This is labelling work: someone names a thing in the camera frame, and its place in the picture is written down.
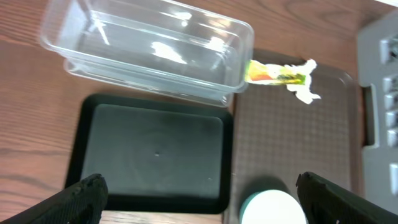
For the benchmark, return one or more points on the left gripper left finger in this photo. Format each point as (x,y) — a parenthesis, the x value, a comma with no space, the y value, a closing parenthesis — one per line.
(82,202)

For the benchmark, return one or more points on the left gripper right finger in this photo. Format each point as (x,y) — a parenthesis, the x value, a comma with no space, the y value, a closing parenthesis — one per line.
(325,202)

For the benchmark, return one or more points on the light blue rice bowl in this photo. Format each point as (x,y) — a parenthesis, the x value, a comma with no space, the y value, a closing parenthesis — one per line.
(271,207)

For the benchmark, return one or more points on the white tissue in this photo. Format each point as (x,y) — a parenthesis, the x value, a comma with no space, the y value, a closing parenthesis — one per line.
(302,91)

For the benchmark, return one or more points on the yellow green snack wrapper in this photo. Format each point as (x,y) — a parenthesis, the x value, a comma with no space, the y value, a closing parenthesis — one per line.
(274,74)

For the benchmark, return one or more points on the grey dishwasher rack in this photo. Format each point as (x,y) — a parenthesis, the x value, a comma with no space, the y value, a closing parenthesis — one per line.
(377,75)

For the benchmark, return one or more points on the black plastic tray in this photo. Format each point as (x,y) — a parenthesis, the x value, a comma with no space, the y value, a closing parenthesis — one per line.
(155,156)

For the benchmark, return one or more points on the clear plastic bin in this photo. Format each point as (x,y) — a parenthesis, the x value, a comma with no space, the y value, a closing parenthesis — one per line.
(163,40)

